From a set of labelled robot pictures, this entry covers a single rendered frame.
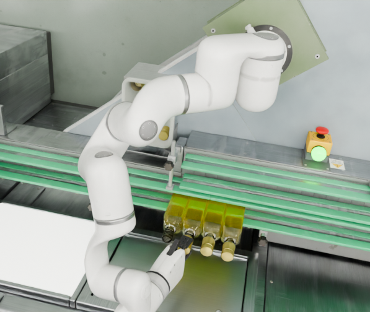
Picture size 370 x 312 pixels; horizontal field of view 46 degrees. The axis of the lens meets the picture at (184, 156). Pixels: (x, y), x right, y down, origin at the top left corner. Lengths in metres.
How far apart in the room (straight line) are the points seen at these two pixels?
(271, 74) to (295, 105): 0.46
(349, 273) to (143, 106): 0.96
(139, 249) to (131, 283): 0.45
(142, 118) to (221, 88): 0.19
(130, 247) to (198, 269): 0.22
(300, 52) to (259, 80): 0.33
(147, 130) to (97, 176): 0.13
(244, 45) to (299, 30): 0.37
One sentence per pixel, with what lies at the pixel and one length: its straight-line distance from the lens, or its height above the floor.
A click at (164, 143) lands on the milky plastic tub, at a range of 1.43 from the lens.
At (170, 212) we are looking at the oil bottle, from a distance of 1.29.
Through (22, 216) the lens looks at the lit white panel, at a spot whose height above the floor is 1.04.
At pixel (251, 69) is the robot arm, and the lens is 0.95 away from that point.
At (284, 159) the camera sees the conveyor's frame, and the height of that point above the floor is 0.85.
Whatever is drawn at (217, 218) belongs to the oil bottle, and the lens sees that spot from 1.28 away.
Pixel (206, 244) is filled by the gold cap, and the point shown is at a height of 1.15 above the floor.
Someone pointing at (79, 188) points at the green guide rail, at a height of 0.95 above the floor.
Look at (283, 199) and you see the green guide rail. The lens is 1.37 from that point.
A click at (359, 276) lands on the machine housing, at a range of 1.54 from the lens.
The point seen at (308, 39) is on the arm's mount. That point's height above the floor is 0.84.
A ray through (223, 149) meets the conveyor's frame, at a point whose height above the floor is 0.85.
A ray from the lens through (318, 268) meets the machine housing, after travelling 1.50.
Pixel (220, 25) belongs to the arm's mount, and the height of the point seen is 0.84.
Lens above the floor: 2.06
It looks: 59 degrees down
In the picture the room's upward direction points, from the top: 157 degrees counter-clockwise
